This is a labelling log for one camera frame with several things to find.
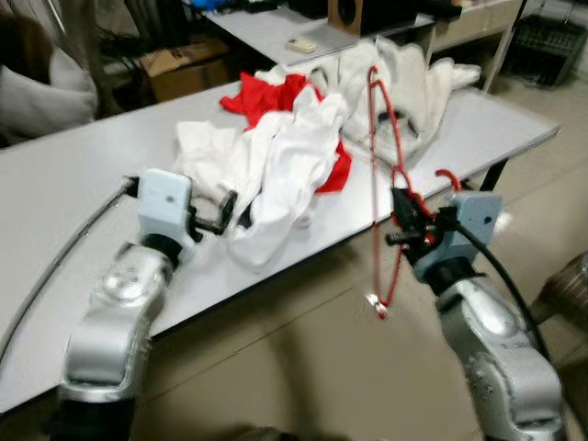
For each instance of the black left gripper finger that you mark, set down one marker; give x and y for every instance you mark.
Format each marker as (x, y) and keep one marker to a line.
(227, 209)

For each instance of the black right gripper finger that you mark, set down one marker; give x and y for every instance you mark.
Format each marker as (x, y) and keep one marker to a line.
(404, 239)
(403, 202)

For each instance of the red clothes hanger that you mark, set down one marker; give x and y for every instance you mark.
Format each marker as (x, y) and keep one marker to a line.
(371, 156)

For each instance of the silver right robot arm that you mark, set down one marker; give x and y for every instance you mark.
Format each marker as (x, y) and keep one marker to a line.
(501, 358)

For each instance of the long white table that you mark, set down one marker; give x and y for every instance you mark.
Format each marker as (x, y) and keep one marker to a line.
(496, 129)

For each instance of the open brown cardboard box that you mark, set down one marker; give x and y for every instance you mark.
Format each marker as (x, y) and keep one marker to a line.
(184, 69)

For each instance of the grey metal chair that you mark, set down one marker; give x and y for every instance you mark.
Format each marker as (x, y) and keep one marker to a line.
(565, 289)

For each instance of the cream remote control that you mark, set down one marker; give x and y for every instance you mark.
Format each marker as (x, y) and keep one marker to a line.
(300, 45)

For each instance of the small white table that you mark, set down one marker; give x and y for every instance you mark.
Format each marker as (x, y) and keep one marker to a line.
(262, 26)

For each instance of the wooden speaker box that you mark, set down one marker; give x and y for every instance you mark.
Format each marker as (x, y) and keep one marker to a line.
(367, 14)

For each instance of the beige wooden desk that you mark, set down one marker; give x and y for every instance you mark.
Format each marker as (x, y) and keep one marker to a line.
(478, 18)

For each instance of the grey white pillow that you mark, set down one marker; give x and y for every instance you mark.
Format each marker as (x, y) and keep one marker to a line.
(41, 96)

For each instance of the black plastic crate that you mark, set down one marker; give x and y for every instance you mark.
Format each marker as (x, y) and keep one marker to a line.
(547, 50)

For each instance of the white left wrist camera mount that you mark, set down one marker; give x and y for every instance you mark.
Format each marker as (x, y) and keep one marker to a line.
(165, 202)

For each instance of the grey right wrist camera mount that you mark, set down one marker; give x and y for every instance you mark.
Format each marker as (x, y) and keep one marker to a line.
(476, 216)

